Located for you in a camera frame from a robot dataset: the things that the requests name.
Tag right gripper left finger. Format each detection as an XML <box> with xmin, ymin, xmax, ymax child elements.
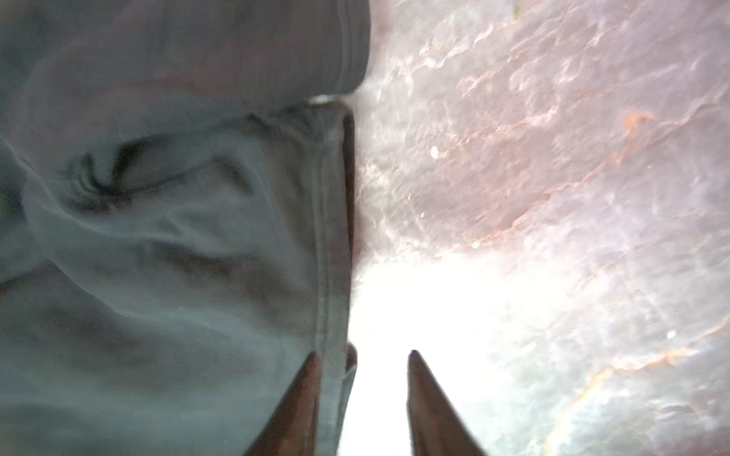
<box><xmin>244</xmin><ymin>353</ymin><xmax>322</xmax><ymax>456</ymax></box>

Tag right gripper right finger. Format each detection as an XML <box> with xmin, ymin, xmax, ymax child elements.
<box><xmin>407</xmin><ymin>350</ymin><xmax>487</xmax><ymax>456</ymax></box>

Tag black shorts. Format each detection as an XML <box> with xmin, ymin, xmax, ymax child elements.
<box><xmin>1</xmin><ymin>1</ymin><xmax>371</xmax><ymax>455</ymax></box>

